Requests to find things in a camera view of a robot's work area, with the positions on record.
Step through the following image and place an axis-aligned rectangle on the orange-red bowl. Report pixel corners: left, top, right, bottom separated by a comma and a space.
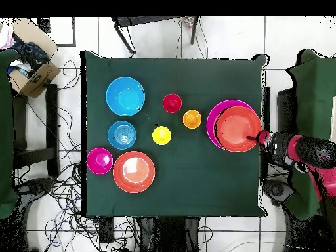
112, 150, 156, 194
215, 105, 263, 154

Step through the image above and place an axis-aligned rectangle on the yellow cup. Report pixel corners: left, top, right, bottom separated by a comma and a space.
152, 125, 172, 146

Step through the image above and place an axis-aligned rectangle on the large pink bowl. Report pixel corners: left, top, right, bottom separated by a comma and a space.
206, 98, 255, 150

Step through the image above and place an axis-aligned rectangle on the orange cup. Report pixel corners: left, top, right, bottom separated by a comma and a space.
182, 109, 203, 130

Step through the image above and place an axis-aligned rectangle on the green cloth covered table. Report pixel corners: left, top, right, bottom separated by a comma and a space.
0, 48, 20, 220
277, 49, 336, 221

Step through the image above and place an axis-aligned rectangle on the dark green tablecloth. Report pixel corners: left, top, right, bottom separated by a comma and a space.
80, 50, 268, 218

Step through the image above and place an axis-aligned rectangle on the red cup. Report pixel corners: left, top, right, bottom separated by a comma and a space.
162, 93, 183, 114

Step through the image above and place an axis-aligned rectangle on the small blue bowl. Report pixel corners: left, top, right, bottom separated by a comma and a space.
107, 120, 137, 150

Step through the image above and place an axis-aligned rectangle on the colourful small objects pile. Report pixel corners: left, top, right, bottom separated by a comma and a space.
180, 16, 195, 30

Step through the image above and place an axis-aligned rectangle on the large blue bowl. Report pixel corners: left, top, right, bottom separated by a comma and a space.
105, 76, 146, 117

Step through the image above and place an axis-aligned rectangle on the small magenta bowl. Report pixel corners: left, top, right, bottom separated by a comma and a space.
86, 147, 114, 175

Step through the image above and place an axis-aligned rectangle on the black rectangular box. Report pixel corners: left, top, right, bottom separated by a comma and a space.
99, 217, 115, 243

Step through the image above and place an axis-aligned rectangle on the cardboard box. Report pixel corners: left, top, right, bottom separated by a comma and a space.
8, 17, 62, 98

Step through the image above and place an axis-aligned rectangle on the dark blue cloth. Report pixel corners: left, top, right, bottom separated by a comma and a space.
11, 36, 49, 77

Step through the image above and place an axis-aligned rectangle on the black pedestal leg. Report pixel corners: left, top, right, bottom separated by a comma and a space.
14, 177, 57, 204
262, 178, 296, 208

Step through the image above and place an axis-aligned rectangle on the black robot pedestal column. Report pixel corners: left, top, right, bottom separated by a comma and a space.
136, 216, 203, 252

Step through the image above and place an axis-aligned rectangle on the black stool frame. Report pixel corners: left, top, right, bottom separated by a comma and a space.
111, 16, 199, 56

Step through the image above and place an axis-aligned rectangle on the tangle of black cables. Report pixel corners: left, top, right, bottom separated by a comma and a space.
26, 60, 140, 252

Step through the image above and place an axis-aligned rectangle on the black bench frame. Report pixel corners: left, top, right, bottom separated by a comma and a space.
11, 83, 60, 178

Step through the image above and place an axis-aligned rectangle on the blue cable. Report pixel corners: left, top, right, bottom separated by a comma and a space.
44, 196, 82, 249

